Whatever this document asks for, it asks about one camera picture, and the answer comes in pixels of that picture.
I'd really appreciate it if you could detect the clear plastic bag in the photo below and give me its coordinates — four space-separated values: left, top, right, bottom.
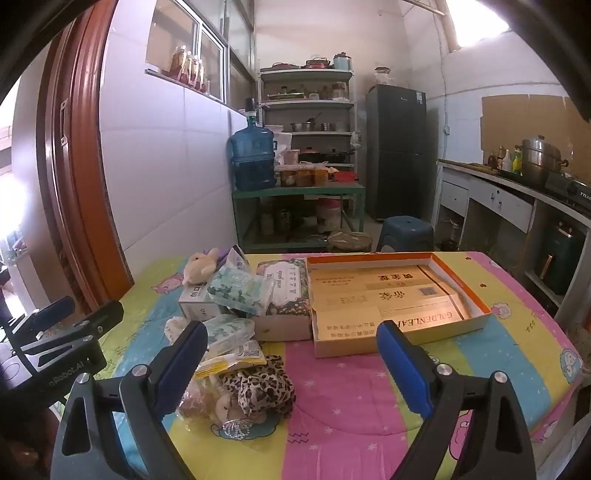
178 378 241 423

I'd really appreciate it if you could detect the white and purple packet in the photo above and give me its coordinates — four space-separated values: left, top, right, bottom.
221 244 252 278

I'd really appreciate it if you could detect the brown wooden door frame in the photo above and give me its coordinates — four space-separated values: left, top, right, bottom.
37 0 134 319

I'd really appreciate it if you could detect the floral tissue box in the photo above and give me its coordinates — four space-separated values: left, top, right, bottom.
252 258 312 342

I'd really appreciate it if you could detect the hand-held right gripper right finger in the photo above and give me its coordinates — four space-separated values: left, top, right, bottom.
375 320 539 480

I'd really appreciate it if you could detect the aluminium frame window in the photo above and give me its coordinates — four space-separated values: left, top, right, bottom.
145 0 254 104

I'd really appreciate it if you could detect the white face mask box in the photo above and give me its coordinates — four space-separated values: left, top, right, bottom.
178 284 232 321

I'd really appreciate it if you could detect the white jar with red lid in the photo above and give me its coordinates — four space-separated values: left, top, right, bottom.
316 198 342 234

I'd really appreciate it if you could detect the blue water jug with pump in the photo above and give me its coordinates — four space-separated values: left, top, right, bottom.
227 98 278 191

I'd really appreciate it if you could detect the white kitchen counter cabinet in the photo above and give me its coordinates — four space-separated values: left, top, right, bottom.
434 159 591 324

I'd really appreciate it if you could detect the blue plastic stool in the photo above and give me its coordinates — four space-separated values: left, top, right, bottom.
376 215 435 253

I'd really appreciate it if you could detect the leopard print scrunchie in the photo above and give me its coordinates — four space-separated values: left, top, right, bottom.
221 355 296 418

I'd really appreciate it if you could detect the high skylight window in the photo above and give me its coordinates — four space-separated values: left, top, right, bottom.
445 0 509 47

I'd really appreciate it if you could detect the white metal shelf rack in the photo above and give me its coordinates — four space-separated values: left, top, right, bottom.
257 69 358 169

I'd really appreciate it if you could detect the yellow and white packet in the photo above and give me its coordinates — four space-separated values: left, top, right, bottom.
194 340 267 379

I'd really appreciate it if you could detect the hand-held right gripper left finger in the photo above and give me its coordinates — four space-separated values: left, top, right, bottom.
51 320 209 480

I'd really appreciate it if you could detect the green metal table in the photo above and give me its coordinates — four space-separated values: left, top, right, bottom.
232 182 366 252

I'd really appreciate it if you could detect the beige plush rabbit toy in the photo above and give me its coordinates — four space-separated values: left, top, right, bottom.
182 248 220 287

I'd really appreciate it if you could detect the silver rhinestone tiara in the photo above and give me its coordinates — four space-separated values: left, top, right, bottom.
221 418 254 439

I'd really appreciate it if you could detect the brown cardboard wall sheet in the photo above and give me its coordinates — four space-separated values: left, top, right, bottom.
480 95 591 174

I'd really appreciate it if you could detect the shallow gold cardboard box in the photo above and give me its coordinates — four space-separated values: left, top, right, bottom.
305 251 491 358

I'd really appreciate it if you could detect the round cushioned stool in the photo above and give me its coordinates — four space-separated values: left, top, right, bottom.
327 231 374 254

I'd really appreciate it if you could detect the dark green air fryer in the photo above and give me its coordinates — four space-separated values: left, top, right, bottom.
533 217 587 296

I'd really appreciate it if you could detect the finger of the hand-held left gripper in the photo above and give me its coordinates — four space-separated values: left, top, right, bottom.
18 301 125 356
0 296 76 344

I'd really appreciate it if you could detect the dark refrigerator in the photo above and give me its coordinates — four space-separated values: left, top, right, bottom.
366 84 428 221

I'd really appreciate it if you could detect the black gas stove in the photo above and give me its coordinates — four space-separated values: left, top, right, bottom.
545 172 591 204

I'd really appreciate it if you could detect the white plastic bag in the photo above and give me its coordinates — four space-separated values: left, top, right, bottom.
536 406 591 480

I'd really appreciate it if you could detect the white floral cloth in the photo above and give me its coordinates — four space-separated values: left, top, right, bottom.
165 316 190 344

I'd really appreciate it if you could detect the steel steamer pot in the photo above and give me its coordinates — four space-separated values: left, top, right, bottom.
515 135 570 185

